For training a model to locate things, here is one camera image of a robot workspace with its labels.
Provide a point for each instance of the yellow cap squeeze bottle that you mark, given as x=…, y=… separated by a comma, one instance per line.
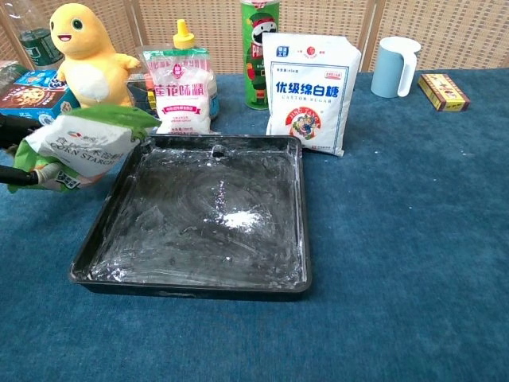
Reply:
x=183, y=37

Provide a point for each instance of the black square baking tray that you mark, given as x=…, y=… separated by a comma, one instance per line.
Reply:
x=199, y=238

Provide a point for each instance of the green chips can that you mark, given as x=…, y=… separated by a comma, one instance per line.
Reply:
x=254, y=59

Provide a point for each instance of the dark grey packet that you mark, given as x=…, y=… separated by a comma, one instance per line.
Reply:
x=8, y=75

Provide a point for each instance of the clear bottle green label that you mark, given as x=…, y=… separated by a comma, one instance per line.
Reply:
x=37, y=47

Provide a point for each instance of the white powder pile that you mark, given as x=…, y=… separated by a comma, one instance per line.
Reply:
x=238, y=219

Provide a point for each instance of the white green corn starch bag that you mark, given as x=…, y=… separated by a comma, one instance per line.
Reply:
x=79, y=143

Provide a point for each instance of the brown blue cookie box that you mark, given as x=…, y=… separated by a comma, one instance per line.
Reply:
x=28, y=99

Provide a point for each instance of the woven rattan folding screen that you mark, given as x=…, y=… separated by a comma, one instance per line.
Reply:
x=457, y=24

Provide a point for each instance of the white castor sugar bag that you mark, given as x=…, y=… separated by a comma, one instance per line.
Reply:
x=306, y=111

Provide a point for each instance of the yellow plush dinosaur toy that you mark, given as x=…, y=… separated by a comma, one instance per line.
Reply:
x=91, y=59

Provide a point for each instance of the dark transparent plastic container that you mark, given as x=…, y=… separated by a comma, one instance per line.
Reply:
x=139, y=95

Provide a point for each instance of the small yellow red box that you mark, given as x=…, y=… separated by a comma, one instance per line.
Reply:
x=443, y=91

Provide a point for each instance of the blue tablecloth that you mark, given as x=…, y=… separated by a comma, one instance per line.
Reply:
x=397, y=238

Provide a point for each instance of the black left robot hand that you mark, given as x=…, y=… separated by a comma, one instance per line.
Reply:
x=14, y=129

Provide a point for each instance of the pink white seasoning bag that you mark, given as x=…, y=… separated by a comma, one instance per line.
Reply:
x=183, y=103

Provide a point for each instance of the blue white measuring cup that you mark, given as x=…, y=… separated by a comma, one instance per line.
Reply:
x=387, y=71

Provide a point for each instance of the small blue snack box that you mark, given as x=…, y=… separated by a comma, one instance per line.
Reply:
x=36, y=77

